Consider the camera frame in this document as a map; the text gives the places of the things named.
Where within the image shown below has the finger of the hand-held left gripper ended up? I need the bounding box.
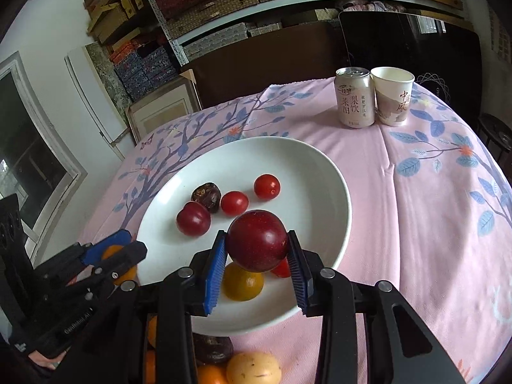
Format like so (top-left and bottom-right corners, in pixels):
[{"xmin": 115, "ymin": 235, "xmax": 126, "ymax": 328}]
[
  {"xmin": 93, "ymin": 241, "xmax": 148, "ymax": 285},
  {"xmin": 81, "ymin": 230, "xmax": 133, "ymax": 265}
]

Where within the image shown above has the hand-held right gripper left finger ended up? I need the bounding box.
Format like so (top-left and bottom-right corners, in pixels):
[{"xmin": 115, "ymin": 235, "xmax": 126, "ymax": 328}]
[{"xmin": 114, "ymin": 230, "xmax": 228, "ymax": 384}]

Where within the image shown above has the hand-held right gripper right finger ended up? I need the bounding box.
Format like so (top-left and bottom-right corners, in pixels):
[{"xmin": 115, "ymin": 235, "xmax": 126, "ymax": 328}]
[{"xmin": 287, "ymin": 230, "xmax": 467, "ymax": 384}]

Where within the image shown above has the large dark red plum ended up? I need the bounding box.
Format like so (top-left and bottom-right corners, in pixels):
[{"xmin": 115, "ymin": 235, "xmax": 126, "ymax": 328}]
[{"xmin": 226, "ymin": 209, "xmax": 289, "ymax": 273}]

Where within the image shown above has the white round plate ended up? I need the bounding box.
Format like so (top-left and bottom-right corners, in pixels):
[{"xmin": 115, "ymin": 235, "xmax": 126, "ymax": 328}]
[{"xmin": 136, "ymin": 136, "xmax": 353, "ymax": 337}]

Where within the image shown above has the person's left hand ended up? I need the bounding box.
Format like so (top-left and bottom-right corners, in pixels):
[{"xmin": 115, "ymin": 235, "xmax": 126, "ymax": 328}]
[{"xmin": 28, "ymin": 350, "xmax": 68, "ymax": 372}]

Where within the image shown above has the red cherry tomato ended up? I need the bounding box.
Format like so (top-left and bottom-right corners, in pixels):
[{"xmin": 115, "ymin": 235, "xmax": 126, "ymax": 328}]
[
  {"xmin": 253, "ymin": 173, "xmax": 281, "ymax": 201},
  {"xmin": 221, "ymin": 191, "xmax": 249, "ymax": 217},
  {"xmin": 271, "ymin": 258, "xmax": 292, "ymax": 278}
]

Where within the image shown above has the yellow round tomato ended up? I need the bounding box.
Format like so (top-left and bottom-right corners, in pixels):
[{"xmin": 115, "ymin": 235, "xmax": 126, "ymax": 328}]
[{"xmin": 222, "ymin": 263, "xmax": 265, "ymax": 302}]

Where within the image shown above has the small dark red plum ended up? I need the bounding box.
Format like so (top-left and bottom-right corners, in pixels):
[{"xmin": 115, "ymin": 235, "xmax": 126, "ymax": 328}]
[{"xmin": 176, "ymin": 202, "xmax": 211, "ymax": 237}]

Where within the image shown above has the dark purple passion fruit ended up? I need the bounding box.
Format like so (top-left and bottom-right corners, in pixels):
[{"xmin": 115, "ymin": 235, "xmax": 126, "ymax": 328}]
[{"xmin": 193, "ymin": 333, "xmax": 233, "ymax": 365}]

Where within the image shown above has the dark wrinkled date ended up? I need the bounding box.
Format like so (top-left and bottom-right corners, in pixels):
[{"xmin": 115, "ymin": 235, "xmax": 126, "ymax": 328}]
[{"xmin": 191, "ymin": 182, "xmax": 222, "ymax": 213}]

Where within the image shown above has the yellow speckled fruit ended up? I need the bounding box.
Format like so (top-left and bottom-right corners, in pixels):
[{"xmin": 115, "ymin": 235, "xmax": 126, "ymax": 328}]
[{"xmin": 226, "ymin": 352, "xmax": 282, "ymax": 384}]

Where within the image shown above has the pink floral tablecloth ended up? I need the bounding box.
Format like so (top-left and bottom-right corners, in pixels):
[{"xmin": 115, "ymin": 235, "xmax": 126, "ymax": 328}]
[{"xmin": 78, "ymin": 82, "xmax": 512, "ymax": 384}]

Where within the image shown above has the white leaning board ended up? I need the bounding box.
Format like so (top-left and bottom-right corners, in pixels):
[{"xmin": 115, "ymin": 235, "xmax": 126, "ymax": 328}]
[{"xmin": 66, "ymin": 44, "xmax": 137, "ymax": 161}]

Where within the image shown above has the stack of blue patterned boxes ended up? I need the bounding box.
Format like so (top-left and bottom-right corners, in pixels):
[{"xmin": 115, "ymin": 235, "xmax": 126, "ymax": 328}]
[{"xmin": 110, "ymin": 46, "xmax": 179, "ymax": 102}]

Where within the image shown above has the white drink can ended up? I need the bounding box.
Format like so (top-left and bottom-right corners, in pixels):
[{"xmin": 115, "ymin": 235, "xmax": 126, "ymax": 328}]
[{"xmin": 335, "ymin": 66, "xmax": 376, "ymax": 129}]

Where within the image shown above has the white paper cup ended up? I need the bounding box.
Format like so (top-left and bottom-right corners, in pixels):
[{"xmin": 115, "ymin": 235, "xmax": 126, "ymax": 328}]
[{"xmin": 370, "ymin": 66, "xmax": 415, "ymax": 127}]

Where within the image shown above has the white metal shelf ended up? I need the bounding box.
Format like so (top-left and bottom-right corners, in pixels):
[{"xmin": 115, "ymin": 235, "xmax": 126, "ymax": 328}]
[{"xmin": 134, "ymin": 0, "xmax": 468, "ymax": 68}]

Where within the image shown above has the dark brown wooden board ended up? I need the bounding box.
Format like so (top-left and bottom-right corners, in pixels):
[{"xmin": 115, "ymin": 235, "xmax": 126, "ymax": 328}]
[{"xmin": 188, "ymin": 22, "xmax": 345, "ymax": 108}]

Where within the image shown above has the dark round stool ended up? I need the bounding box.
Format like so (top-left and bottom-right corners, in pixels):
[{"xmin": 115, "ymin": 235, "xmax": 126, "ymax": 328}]
[{"xmin": 478, "ymin": 112, "xmax": 512, "ymax": 161}]

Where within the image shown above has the black glossy panel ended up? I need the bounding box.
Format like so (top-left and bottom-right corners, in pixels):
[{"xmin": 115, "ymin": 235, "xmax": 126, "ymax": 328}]
[{"xmin": 338, "ymin": 10, "xmax": 483, "ymax": 121}]

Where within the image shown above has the pink folded cloth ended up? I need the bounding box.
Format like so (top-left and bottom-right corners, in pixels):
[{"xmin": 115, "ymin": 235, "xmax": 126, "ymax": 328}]
[{"xmin": 340, "ymin": 0, "xmax": 406, "ymax": 13}]

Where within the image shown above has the white window frame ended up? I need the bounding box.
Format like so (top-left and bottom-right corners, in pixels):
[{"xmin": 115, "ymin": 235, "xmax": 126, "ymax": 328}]
[{"xmin": 0, "ymin": 52, "xmax": 86, "ymax": 252}]

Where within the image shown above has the wooden picture frame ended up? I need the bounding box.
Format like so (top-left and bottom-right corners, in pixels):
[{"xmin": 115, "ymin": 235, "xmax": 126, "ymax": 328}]
[{"xmin": 126, "ymin": 78, "xmax": 201, "ymax": 140}]

